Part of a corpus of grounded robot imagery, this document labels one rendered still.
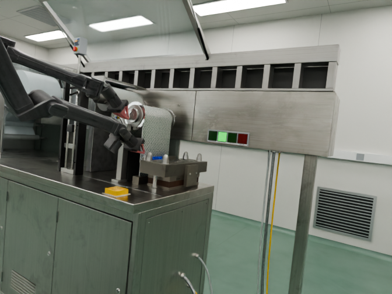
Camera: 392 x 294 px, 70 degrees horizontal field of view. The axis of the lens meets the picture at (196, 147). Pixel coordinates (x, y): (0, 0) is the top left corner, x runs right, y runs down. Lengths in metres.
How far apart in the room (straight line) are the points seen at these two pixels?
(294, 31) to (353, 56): 0.80
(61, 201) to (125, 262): 0.47
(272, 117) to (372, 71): 2.48
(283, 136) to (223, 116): 0.35
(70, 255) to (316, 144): 1.26
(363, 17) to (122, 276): 3.65
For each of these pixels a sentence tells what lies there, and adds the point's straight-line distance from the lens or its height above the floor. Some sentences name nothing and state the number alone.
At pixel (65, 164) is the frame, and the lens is 1.73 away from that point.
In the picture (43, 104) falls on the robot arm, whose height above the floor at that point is 1.24.
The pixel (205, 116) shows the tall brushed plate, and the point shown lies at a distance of 1.62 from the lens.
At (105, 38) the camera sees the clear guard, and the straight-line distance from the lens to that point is 2.12.
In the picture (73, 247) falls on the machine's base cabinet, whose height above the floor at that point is 0.61.
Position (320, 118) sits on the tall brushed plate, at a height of 1.32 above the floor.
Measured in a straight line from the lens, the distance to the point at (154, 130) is 1.52.
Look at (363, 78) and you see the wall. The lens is 3.81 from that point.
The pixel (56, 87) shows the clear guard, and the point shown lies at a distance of 2.37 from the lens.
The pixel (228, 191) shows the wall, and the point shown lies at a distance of 4.15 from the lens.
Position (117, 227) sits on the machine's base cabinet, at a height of 0.78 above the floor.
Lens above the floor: 1.19
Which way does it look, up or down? 3 degrees down
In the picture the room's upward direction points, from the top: 6 degrees clockwise
